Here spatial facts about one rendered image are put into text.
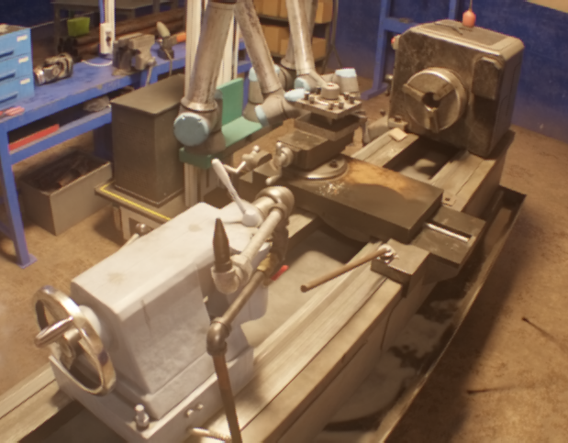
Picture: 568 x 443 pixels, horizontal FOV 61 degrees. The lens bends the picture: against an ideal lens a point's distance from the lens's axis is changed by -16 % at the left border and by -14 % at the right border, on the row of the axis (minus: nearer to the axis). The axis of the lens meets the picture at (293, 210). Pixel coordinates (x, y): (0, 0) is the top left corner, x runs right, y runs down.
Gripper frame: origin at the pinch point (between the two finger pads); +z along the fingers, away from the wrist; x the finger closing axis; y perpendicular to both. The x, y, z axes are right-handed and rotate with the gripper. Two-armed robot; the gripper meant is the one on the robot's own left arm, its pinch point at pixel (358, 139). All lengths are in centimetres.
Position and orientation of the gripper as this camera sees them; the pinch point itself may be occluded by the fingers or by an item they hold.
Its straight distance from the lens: 258.0
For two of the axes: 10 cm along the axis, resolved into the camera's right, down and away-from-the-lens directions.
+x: 6.2, -2.6, 7.4
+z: 1.8, 9.7, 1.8
